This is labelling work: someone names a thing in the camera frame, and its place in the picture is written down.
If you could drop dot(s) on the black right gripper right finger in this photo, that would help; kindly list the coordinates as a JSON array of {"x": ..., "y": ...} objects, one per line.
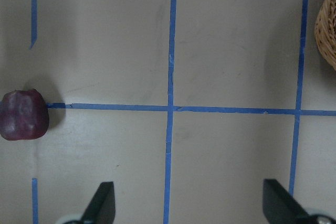
[{"x": 280, "y": 207}]

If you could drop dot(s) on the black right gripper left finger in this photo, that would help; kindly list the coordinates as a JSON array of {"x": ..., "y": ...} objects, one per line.
[{"x": 101, "y": 208}]

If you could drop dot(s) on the dark purple apple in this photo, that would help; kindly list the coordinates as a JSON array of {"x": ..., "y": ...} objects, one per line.
[{"x": 24, "y": 115}]

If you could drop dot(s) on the wicker basket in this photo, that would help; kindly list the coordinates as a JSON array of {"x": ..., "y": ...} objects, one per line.
[{"x": 324, "y": 31}]

